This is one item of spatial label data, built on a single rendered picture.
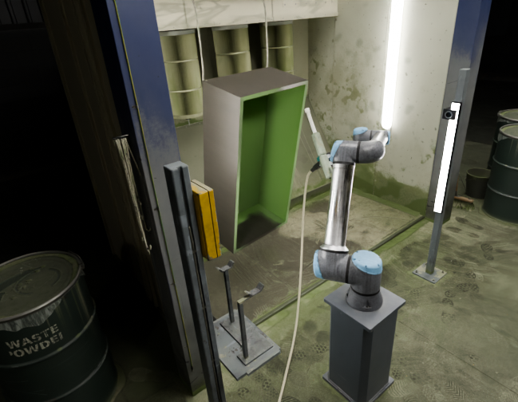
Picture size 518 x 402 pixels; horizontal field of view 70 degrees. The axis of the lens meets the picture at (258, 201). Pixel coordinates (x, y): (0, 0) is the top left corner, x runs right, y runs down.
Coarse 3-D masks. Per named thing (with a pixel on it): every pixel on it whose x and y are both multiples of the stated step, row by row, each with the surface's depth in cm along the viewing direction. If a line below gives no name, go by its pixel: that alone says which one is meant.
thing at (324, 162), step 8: (312, 120) 239; (312, 128) 239; (312, 136) 238; (320, 136) 237; (320, 144) 235; (320, 152) 234; (320, 160) 236; (328, 160) 234; (312, 168) 250; (328, 168) 233; (328, 176) 232
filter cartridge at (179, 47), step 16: (160, 32) 297; (176, 32) 297; (192, 32) 307; (176, 48) 305; (192, 48) 310; (176, 64) 310; (192, 64) 315; (176, 80) 314; (192, 80) 318; (176, 96) 320; (192, 96) 324; (176, 112) 329; (192, 112) 330
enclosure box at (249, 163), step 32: (224, 96) 216; (256, 96) 215; (288, 96) 260; (224, 128) 228; (256, 128) 282; (288, 128) 271; (224, 160) 240; (256, 160) 301; (288, 160) 283; (224, 192) 254; (256, 192) 321; (288, 192) 297; (224, 224) 269; (256, 224) 306
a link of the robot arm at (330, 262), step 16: (336, 144) 192; (352, 144) 189; (336, 160) 192; (352, 160) 191; (336, 176) 192; (352, 176) 192; (336, 192) 191; (336, 208) 191; (336, 224) 190; (336, 240) 190; (320, 256) 193; (336, 256) 188; (320, 272) 191; (336, 272) 188
